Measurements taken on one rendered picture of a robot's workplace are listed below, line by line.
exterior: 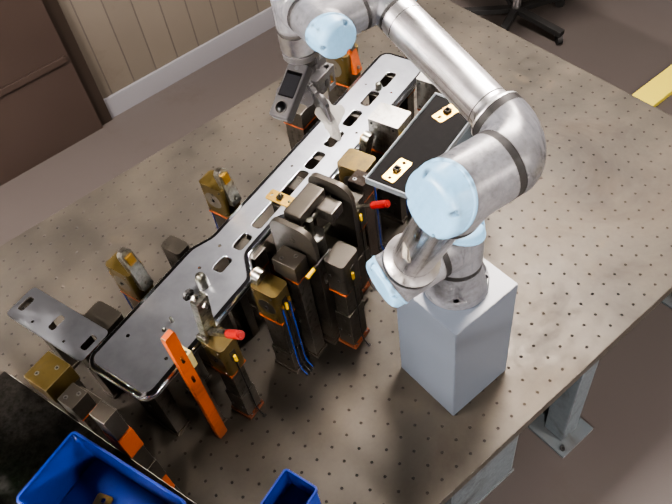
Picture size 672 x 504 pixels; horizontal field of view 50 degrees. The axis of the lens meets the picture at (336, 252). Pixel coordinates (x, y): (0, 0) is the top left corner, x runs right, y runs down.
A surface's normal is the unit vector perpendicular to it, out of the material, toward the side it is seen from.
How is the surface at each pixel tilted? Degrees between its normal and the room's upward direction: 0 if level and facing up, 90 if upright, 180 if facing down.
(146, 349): 0
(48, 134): 90
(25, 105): 90
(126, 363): 0
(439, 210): 83
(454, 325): 0
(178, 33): 90
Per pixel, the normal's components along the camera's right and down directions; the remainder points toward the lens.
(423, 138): -0.11, -0.62
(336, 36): 0.55, 0.62
